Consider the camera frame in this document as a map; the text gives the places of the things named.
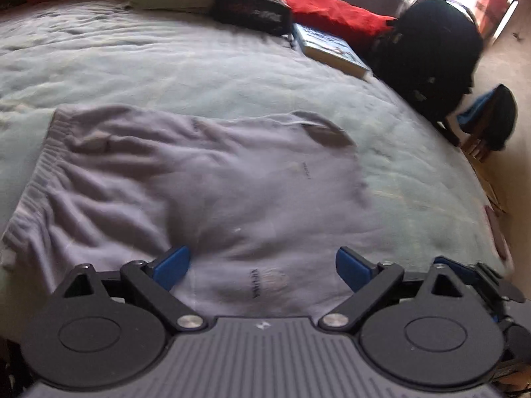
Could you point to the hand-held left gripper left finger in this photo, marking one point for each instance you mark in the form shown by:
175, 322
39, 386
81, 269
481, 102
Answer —
174, 267

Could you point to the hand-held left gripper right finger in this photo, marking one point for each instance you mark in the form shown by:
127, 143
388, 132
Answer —
352, 267

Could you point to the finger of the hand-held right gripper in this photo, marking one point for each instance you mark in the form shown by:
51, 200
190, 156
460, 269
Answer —
464, 271

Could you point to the grey pants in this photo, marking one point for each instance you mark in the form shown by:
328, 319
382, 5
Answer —
166, 182

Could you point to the red phone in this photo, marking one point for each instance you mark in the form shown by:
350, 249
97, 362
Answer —
500, 236

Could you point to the wooden chair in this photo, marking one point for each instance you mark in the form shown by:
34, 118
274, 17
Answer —
477, 149

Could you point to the blue cloth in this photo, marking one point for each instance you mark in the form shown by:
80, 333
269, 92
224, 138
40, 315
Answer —
473, 114

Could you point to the black backpack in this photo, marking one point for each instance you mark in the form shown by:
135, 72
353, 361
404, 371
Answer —
427, 58

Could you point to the blue white book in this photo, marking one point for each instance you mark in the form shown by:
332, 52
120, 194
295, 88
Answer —
327, 47

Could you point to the red quilt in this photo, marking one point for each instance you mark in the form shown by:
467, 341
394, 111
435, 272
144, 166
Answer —
332, 12

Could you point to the black pencil case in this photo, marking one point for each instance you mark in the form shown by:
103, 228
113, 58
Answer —
251, 12

